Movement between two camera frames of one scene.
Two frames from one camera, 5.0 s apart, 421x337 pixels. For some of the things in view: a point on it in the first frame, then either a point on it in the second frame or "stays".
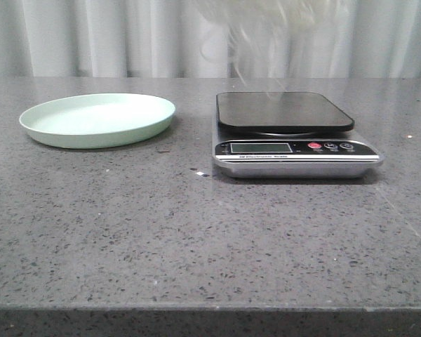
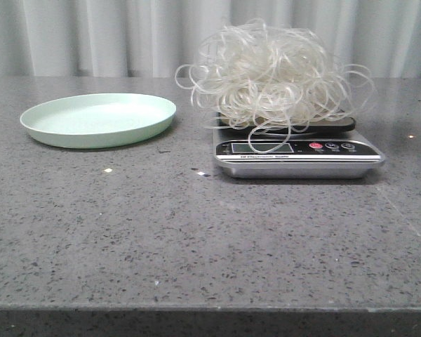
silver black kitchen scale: (288, 135) stays
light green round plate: (98, 121) stays
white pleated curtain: (162, 39) stays
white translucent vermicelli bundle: (277, 45) to (273, 79)
